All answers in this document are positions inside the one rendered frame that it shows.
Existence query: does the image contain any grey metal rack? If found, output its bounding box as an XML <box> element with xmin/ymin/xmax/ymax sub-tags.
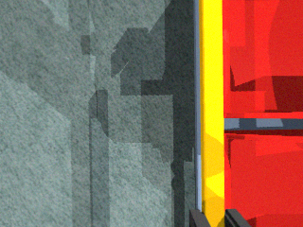
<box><xmin>193</xmin><ymin>0</ymin><xmax>303</xmax><ymax>212</ymax></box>

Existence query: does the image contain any red open bin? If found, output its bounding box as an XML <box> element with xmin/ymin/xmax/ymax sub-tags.
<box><xmin>223</xmin><ymin>130</ymin><xmax>303</xmax><ymax>227</ymax></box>
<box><xmin>223</xmin><ymin>0</ymin><xmax>303</xmax><ymax>118</ymax></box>

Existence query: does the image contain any yellow bar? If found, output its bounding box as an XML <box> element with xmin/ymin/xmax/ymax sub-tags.
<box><xmin>199</xmin><ymin>0</ymin><xmax>224</xmax><ymax>227</ymax></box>

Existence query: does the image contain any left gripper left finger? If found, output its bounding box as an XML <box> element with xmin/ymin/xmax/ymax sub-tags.
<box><xmin>189</xmin><ymin>209</ymin><xmax>211</xmax><ymax>227</ymax></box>

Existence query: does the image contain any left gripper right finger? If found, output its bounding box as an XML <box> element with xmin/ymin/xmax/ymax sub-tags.
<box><xmin>224</xmin><ymin>209</ymin><xmax>251</xmax><ymax>227</ymax></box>

